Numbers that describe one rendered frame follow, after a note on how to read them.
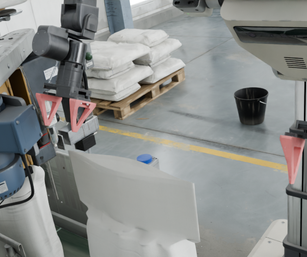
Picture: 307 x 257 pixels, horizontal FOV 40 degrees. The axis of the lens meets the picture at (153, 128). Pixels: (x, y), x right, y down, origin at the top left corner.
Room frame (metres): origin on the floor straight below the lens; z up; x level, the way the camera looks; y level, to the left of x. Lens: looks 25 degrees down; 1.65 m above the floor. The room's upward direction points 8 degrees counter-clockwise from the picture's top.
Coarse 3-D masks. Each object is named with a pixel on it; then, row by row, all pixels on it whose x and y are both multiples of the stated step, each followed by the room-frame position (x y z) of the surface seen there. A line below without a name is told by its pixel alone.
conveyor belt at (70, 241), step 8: (64, 232) 1.71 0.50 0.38; (64, 240) 1.65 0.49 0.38; (72, 240) 1.64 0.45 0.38; (80, 240) 1.63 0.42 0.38; (64, 248) 1.59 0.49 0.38; (72, 248) 1.58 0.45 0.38; (80, 248) 1.57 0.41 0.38; (88, 248) 1.56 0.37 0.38; (64, 256) 1.53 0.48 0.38; (72, 256) 1.52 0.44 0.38; (80, 256) 1.51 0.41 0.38; (88, 256) 1.51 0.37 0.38
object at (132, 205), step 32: (96, 160) 1.23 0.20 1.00; (128, 160) 1.17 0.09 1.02; (96, 192) 1.20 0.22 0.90; (128, 192) 1.08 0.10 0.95; (160, 192) 1.03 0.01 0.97; (192, 192) 0.97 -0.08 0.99; (96, 224) 1.15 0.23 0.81; (128, 224) 1.10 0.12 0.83; (160, 224) 1.04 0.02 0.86; (192, 224) 0.98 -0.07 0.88; (96, 256) 1.15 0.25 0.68; (128, 256) 1.05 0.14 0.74; (160, 256) 0.99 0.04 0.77; (192, 256) 1.03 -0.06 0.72
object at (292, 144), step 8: (280, 136) 0.58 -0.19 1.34; (288, 136) 0.57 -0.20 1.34; (296, 136) 0.59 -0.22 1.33; (304, 136) 0.60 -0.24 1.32; (288, 144) 0.57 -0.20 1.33; (296, 144) 0.58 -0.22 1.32; (288, 152) 0.57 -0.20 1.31; (296, 152) 0.60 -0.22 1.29; (288, 160) 0.57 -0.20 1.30; (296, 160) 0.59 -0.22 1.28; (288, 168) 0.57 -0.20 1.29; (296, 168) 0.58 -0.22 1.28
